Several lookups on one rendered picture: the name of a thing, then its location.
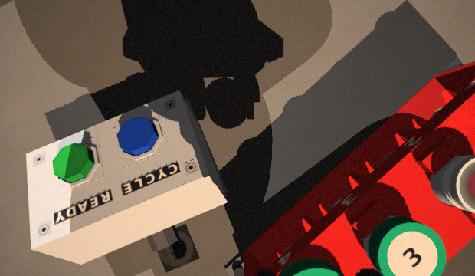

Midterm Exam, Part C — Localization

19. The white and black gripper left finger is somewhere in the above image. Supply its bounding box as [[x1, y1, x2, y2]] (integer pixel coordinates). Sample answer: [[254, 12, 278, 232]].
[[258, 270, 277, 276]]

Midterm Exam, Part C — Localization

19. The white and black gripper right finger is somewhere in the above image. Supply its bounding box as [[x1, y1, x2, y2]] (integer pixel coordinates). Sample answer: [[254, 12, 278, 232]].
[[355, 268, 382, 276]]

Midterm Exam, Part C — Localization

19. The red tube rack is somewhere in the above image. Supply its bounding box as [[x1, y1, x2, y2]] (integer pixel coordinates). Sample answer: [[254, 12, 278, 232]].
[[243, 61, 475, 276]]

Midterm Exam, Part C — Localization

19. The beige button housing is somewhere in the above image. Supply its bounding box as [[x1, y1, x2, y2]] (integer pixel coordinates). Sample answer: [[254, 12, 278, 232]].
[[26, 90, 228, 272]]

